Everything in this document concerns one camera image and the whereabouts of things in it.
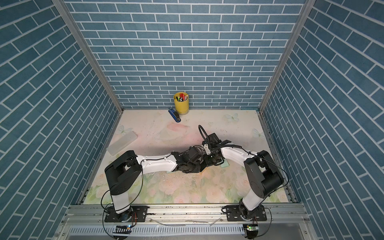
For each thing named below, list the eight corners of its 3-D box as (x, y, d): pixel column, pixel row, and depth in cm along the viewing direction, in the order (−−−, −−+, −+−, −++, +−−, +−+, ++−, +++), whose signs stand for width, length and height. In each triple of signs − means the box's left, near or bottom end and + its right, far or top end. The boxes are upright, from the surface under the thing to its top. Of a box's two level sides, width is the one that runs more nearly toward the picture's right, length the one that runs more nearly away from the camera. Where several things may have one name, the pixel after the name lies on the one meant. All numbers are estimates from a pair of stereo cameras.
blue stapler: (177, 123, 114) (176, 119, 111) (167, 111, 122) (167, 108, 119) (182, 120, 115) (181, 117, 112) (172, 109, 123) (171, 106, 120)
